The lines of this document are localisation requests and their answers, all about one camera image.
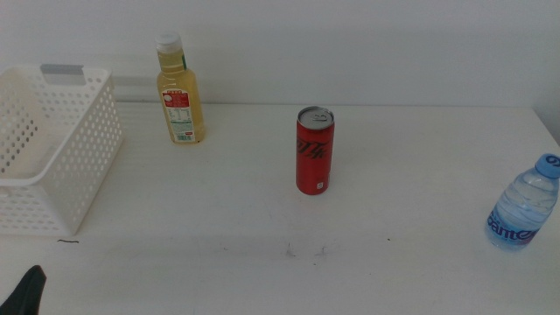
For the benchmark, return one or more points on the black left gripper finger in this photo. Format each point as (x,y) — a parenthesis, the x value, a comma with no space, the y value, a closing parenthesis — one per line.
(24,293)

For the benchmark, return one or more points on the white perforated plastic basket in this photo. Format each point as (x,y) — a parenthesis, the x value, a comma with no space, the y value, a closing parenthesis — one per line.
(65,166)

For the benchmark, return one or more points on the yellow juice bottle white cap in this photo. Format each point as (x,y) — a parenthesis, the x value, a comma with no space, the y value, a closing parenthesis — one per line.
(179,87)

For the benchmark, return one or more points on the clear water bottle blue cap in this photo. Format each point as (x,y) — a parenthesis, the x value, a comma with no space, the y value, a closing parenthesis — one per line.
(522,205)

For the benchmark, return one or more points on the red cola can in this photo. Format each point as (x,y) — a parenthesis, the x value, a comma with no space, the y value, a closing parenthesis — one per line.
(314,166)

